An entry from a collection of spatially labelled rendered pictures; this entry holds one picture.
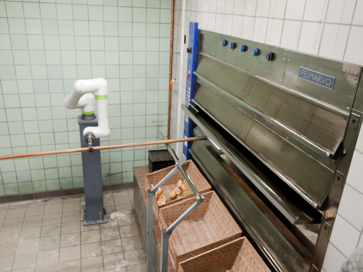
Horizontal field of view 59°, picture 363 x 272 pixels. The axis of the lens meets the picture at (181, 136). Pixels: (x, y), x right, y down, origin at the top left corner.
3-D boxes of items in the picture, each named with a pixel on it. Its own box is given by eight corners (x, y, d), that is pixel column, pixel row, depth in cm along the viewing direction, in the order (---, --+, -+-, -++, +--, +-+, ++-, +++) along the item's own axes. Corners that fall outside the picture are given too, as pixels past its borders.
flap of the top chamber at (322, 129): (196, 74, 295) (205, 54, 290) (334, 159, 137) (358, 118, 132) (192, 73, 293) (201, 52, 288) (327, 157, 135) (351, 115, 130)
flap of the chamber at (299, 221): (180, 107, 303) (200, 109, 309) (293, 224, 145) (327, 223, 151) (181, 105, 302) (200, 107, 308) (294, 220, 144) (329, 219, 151)
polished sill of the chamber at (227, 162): (199, 130, 318) (199, 126, 317) (320, 259, 160) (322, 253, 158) (193, 130, 317) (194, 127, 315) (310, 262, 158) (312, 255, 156)
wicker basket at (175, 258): (211, 216, 281) (214, 189, 270) (239, 263, 231) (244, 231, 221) (157, 223, 268) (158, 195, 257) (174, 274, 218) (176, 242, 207)
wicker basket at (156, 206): (189, 182, 333) (191, 158, 323) (210, 213, 284) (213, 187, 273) (143, 188, 319) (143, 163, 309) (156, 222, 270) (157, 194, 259)
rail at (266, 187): (181, 105, 302) (182, 105, 302) (294, 220, 144) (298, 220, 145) (181, 103, 301) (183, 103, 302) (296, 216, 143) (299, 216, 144)
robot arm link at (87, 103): (76, 111, 316) (75, 93, 309) (92, 109, 325) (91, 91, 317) (81, 115, 306) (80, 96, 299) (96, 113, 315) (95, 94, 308)
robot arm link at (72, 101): (60, 99, 304) (74, 77, 261) (76, 96, 314) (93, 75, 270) (64, 111, 303) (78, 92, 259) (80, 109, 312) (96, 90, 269)
